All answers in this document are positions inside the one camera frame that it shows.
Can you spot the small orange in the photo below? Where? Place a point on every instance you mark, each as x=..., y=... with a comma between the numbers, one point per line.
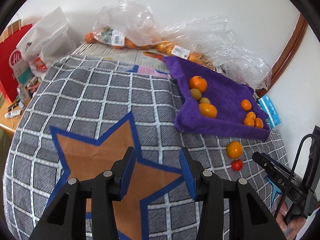
x=258, y=123
x=246, y=105

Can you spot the red paper gift bag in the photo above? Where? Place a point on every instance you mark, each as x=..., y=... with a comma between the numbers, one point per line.
x=15, y=71

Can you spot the purple towel covered tray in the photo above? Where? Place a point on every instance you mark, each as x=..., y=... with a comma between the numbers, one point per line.
x=225, y=94

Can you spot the clear bag of red fruit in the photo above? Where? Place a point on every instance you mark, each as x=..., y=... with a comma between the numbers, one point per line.
x=241, y=65

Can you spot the brown wooden door frame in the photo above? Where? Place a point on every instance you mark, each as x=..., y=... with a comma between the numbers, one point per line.
x=289, y=50

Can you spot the grey checked blanket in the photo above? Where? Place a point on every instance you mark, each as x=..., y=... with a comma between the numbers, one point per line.
x=84, y=116

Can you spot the blue tissue pack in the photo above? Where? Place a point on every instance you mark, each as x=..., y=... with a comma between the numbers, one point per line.
x=268, y=107

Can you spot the clear bag of oranges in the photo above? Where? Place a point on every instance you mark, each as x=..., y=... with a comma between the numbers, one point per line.
x=128, y=24

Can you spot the large orange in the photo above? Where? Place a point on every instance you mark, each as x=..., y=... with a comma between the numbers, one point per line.
x=234, y=150

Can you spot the yellow green small fruit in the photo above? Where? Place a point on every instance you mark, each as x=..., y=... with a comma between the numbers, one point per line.
x=204, y=100

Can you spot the medium orange with stem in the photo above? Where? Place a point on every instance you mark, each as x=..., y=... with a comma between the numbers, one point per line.
x=199, y=83

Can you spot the small red tomato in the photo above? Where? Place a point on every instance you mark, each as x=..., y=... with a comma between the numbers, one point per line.
x=237, y=165

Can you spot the wooden bedside table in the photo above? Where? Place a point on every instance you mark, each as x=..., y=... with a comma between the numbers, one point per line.
x=9, y=125

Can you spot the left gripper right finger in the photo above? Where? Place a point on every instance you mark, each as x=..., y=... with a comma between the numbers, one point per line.
x=249, y=218

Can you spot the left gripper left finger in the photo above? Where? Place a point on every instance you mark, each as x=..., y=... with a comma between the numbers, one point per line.
x=65, y=217

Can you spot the white plastic shopping bag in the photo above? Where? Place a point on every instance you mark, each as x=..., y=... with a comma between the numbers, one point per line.
x=46, y=42

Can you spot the clear bag of kumquats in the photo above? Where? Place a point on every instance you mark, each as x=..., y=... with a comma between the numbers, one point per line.
x=197, y=39

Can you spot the oval yellow orange fruit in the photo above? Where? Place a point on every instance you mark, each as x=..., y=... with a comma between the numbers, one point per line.
x=208, y=110

